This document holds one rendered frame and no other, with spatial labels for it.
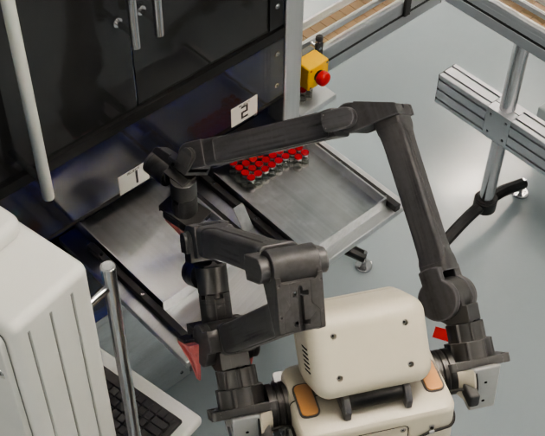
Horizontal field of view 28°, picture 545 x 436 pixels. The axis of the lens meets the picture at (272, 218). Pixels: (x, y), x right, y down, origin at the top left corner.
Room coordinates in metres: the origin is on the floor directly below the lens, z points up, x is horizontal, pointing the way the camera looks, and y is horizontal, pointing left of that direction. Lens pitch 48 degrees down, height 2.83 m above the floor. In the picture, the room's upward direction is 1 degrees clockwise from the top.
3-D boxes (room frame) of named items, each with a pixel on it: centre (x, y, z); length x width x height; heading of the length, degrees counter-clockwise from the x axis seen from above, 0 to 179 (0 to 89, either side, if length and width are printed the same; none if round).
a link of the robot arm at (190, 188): (1.59, 0.20, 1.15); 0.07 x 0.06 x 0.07; 47
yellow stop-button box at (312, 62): (2.15, -0.09, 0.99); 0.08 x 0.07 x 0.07; 43
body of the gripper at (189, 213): (1.59, 0.19, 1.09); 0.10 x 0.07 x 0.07; 52
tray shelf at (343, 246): (1.73, 0.09, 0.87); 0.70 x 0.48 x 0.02; 133
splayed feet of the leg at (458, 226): (2.51, -0.72, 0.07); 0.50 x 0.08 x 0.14; 133
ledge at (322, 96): (2.19, -0.07, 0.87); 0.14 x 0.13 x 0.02; 43
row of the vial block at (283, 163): (1.88, 0.00, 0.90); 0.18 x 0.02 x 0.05; 132
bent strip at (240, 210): (1.67, 0.04, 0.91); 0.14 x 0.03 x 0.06; 42
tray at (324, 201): (1.81, -0.06, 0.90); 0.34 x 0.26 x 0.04; 43
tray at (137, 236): (1.66, 0.26, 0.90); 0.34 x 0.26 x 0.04; 43
